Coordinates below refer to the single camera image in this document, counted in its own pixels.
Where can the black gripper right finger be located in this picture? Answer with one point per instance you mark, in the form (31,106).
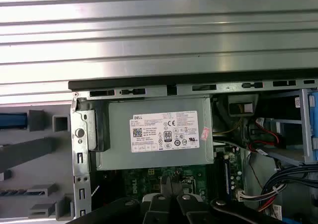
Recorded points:
(191,209)

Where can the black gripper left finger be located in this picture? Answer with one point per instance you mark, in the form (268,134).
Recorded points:
(159,209)

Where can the silver CPU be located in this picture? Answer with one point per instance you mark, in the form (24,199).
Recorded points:
(189,190)

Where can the green motherboard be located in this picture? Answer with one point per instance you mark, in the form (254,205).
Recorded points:
(139,181)

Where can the RAM stick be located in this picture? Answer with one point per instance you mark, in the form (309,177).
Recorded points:
(226,181)
(12,192)

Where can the grey power supply unit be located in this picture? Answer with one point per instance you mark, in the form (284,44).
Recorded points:
(119,134)

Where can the black PC case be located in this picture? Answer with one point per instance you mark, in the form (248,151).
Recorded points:
(124,83)

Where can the grey parts rack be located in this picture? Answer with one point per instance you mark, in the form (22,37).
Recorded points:
(37,147)

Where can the grey metal drive cage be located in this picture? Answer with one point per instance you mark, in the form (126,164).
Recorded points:
(305,124)

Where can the blue drive cage latch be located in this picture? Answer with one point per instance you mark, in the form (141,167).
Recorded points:
(313,114)

